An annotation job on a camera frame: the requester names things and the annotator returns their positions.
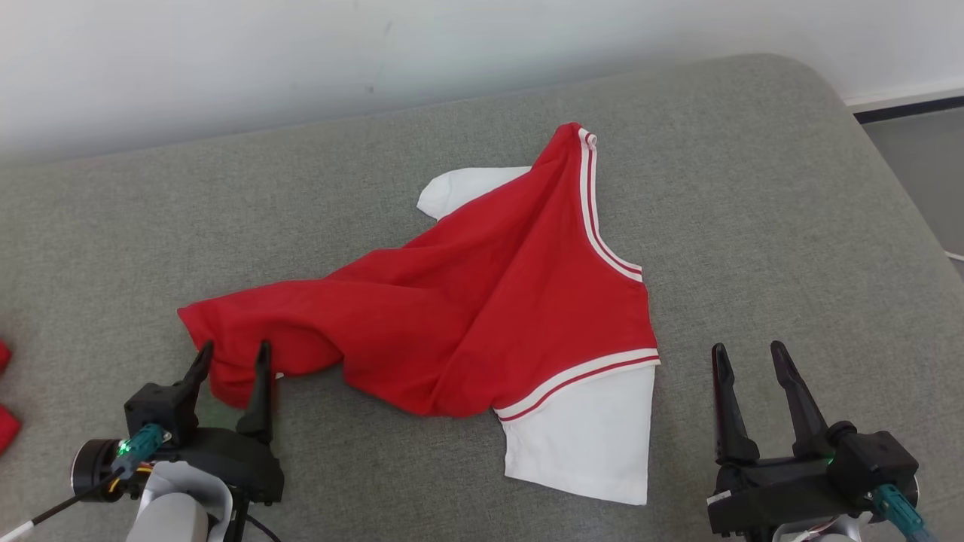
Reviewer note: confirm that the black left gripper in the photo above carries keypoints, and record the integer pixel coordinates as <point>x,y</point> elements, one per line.
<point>241,463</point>

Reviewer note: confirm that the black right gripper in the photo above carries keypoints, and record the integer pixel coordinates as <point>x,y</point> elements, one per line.
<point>776,493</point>

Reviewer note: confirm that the red shorts with white trim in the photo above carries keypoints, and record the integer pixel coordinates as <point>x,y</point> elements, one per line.
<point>6,425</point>

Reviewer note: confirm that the red jersey with white sleeves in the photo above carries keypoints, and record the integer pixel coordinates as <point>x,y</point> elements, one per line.
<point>489,316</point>

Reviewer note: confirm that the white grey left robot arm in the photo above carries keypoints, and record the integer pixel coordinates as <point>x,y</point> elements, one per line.
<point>173,512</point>

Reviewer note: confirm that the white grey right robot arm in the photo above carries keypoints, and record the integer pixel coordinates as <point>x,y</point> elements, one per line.
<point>828,533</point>

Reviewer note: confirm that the grey metal bar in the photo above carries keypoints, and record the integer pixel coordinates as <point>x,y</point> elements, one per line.
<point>904,98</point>

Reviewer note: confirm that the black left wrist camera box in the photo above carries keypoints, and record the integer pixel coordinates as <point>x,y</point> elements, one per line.
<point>154,406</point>

